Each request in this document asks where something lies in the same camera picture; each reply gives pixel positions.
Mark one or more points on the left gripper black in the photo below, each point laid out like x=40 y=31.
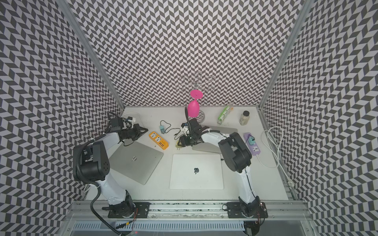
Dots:
x=139 y=133

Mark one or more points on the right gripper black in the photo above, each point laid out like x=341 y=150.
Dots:
x=184 y=141

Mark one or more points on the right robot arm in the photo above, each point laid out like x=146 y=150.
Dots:
x=236 y=156

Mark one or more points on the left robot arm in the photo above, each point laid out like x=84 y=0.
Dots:
x=91 y=166

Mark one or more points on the grey closed laptop back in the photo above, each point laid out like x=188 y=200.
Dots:
x=207 y=147

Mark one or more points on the grey closed laptop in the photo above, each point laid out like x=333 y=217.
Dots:
x=207 y=147
x=136 y=161

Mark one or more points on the grey closed laptop left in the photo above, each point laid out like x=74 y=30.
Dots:
x=136 y=161

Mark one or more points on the white closed laptop front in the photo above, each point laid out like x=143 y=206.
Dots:
x=196 y=172

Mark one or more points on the orange power strip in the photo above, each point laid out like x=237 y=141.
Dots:
x=158 y=140

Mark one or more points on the pink wine glass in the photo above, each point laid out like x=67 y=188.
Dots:
x=194 y=107

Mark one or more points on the green snack packet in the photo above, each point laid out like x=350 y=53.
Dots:
x=224 y=113

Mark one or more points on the small jar dark lid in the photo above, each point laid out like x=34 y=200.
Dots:
x=244 y=118

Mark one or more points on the metal glass rack stand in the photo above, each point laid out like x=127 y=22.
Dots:
x=196 y=85

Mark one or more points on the purple power strip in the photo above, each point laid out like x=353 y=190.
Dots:
x=255 y=150

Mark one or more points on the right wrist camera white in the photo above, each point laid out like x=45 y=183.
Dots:
x=185 y=128

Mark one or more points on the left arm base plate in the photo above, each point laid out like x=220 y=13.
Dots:
x=123 y=210

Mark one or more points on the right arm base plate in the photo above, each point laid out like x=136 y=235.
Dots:
x=238 y=210

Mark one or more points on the aluminium front rail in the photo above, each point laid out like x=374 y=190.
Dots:
x=191 y=218

